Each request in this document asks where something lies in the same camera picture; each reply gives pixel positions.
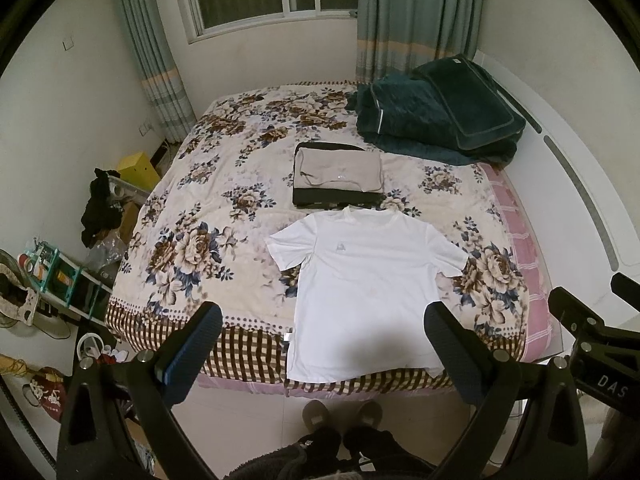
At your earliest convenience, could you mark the white t-shirt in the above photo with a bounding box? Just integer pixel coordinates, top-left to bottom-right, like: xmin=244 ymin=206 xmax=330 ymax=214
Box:
xmin=266 ymin=207 xmax=468 ymax=384

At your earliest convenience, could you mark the black clothes pile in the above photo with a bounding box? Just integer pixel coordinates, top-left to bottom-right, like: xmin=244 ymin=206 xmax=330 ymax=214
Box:
xmin=80 ymin=168 xmax=122 ymax=248

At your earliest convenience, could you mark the pink bed sheet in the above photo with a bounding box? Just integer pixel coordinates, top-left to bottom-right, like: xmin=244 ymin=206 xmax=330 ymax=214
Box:
xmin=480 ymin=164 xmax=552 ymax=362

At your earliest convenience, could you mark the red white bag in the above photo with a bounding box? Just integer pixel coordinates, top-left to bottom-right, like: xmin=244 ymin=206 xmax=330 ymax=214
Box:
xmin=23 ymin=367 xmax=66 ymax=422

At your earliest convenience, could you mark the right beige slipper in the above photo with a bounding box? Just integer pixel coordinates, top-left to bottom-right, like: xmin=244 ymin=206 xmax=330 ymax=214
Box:
xmin=355 ymin=400 xmax=383 ymax=429

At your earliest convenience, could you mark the beige slipper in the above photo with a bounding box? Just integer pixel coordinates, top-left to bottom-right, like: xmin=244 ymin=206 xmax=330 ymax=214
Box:
xmin=302 ymin=400 xmax=331 ymax=432
xmin=355 ymin=400 xmax=383 ymax=429

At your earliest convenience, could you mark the white bed headboard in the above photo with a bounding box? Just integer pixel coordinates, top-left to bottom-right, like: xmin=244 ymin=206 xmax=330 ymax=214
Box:
xmin=474 ymin=52 xmax=639 ymax=330

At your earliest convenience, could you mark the teal shelf rack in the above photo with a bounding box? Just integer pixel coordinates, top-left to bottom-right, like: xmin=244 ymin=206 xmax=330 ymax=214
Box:
xmin=24 ymin=240 xmax=112 ymax=325

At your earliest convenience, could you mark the left beige slipper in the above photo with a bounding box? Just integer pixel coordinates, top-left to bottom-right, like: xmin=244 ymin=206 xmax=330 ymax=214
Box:
xmin=302 ymin=400 xmax=331 ymax=432

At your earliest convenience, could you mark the floral bed blanket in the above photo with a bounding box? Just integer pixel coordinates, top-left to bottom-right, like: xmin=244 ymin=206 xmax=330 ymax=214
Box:
xmin=106 ymin=84 xmax=529 ymax=396

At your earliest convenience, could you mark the yellow box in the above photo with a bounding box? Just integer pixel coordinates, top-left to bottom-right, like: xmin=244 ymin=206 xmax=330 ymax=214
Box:
xmin=116 ymin=152 xmax=160 ymax=192

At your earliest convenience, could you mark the folded beige garment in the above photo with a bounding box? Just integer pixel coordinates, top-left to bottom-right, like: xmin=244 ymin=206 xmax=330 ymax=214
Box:
xmin=293 ymin=148 xmax=383 ymax=193

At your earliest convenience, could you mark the dark green pillow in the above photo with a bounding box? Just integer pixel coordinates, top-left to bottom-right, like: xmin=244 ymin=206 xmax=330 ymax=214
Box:
xmin=411 ymin=54 xmax=525 ymax=158

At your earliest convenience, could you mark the dark green quilt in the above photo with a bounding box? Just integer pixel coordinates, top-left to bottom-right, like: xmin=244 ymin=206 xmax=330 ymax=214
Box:
xmin=346 ymin=75 xmax=514 ymax=167

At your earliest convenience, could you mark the left teal curtain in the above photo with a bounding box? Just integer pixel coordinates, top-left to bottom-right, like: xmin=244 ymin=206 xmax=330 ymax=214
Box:
xmin=114 ymin=0 xmax=195 ymax=144

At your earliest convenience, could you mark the teal curtain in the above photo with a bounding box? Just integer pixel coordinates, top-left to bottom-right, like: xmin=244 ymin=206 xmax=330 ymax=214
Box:
xmin=356 ymin=0 xmax=484 ymax=82
xmin=114 ymin=0 xmax=195 ymax=144

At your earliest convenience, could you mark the right teal curtain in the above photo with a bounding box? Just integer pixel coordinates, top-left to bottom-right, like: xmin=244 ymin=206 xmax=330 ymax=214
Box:
xmin=356 ymin=0 xmax=484 ymax=82

